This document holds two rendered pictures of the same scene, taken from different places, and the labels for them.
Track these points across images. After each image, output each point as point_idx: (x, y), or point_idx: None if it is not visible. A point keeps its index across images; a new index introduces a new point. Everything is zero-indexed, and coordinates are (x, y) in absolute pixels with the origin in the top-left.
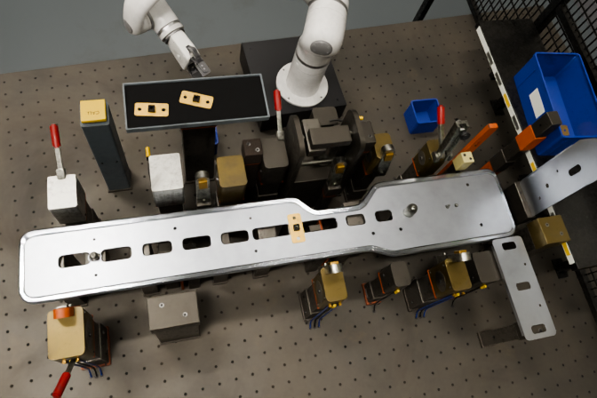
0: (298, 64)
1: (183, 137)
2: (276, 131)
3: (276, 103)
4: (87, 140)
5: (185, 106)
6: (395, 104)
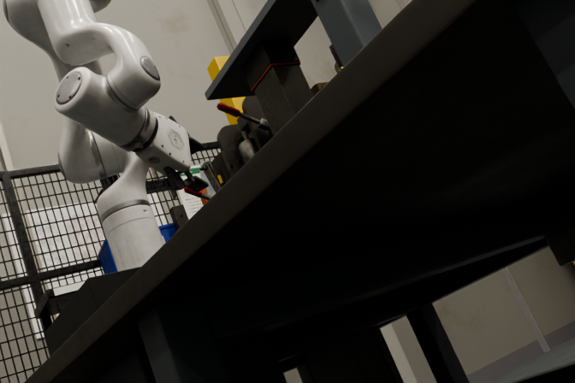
0: (146, 209)
1: (307, 84)
2: (261, 121)
3: (233, 107)
4: None
5: None
6: None
